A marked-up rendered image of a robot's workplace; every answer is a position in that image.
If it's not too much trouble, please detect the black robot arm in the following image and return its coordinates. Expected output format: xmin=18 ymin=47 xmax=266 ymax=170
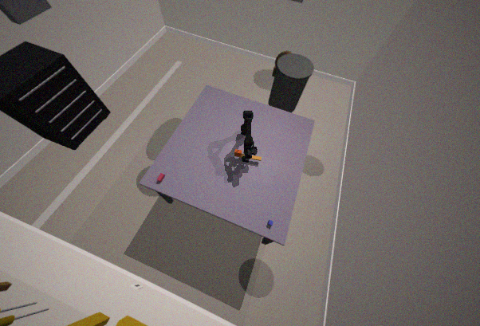
xmin=241 ymin=111 xmax=258 ymax=159

